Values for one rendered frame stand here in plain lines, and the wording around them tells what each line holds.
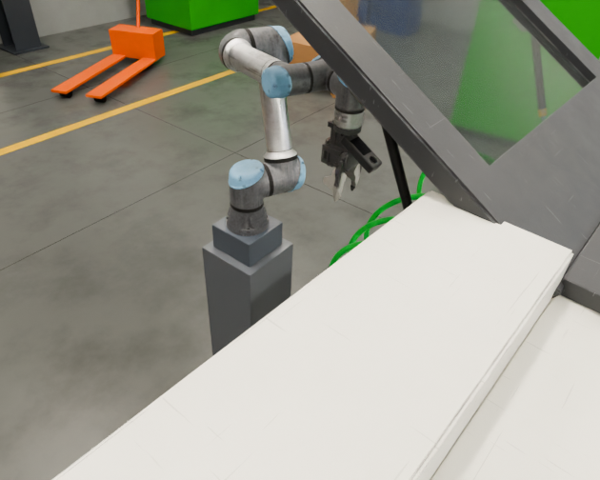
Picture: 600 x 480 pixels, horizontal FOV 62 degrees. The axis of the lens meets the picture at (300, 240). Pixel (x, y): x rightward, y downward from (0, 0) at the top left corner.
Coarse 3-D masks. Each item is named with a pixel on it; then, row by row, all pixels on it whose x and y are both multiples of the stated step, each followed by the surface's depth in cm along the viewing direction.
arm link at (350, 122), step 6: (336, 114) 124; (342, 114) 123; (348, 114) 122; (354, 114) 122; (360, 114) 123; (336, 120) 125; (342, 120) 124; (348, 120) 123; (354, 120) 123; (360, 120) 124; (342, 126) 124; (348, 126) 124; (354, 126) 124; (360, 126) 125
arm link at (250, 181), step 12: (240, 168) 164; (252, 168) 164; (264, 168) 166; (240, 180) 161; (252, 180) 162; (264, 180) 165; (240, 192) 164; (252, 192) 164; (264, 192) 167; (240, 204) 167; (252, 204) 167
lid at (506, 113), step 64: (320, 0) 79; (384, 0) 91; (448, 0) 102; (512, 0) 116; (384, 64) 78; (448, 64) 90; (512, 64) 101; (576, 64) 113; (384, 128) 76; (448, 128) 77; (512, 128) 89; (576, 128) 95; (448, 192) 74; (512, 192) 76; (576, 192) 84; (576, 256) 75
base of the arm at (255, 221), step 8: (232, 208) 170; (256, 208) 169; (264, 208) 174; (232, 216) 171; (240, 216) 170; (248, 216) 170; (256, 216) 171; (264, 216) 174; (232, 224) 172; (240, 224) 170; (248, 224) 171; (256, 224) 171; (264, 224) 174; (232, 232) 173; (240, 232) 172; (248, 232) 172; (256, 232) 173
